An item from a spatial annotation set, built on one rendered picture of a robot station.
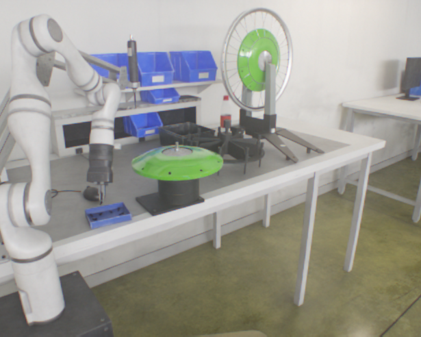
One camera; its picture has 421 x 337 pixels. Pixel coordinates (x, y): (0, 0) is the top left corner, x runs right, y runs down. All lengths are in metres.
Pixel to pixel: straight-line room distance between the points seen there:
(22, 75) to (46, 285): 0.47
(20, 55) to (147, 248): 1.77
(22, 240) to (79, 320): 0.23
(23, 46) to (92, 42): 1.05
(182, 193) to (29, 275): 0.57
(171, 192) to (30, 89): 0.57
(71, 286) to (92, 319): 0.15
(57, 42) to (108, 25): 1.09
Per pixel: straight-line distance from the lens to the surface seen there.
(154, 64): 2.12
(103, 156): 1.11
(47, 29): 0.94
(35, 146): 0.80
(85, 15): 1.98
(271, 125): 1.82
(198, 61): 2.27
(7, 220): 0.79
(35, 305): 0.89
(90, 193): 1.31
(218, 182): 1.40
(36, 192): 0.77
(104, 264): 2.37
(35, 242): 0.83
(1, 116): 1.05
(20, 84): 0.88
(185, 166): 1.10
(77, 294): 0.99
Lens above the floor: 1.45
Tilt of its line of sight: 20 degrees down
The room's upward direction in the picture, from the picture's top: straight up
